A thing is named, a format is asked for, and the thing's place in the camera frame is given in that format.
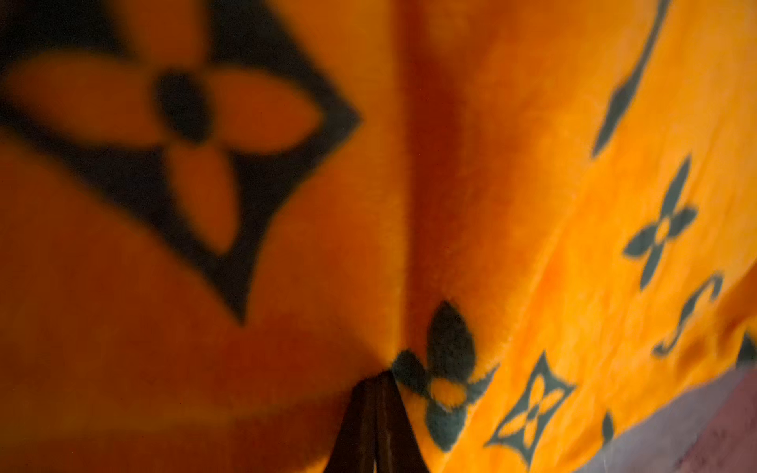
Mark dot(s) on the orange black patterned pillowcase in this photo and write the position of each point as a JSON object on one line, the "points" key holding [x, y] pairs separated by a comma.
{"points": [[218, 217]]}

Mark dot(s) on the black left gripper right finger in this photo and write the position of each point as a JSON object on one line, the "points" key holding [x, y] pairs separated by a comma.
{"points": [[397, 450]]}

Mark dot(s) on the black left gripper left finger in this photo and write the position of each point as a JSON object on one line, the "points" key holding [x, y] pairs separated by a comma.
{"points": [[355, 447]]}

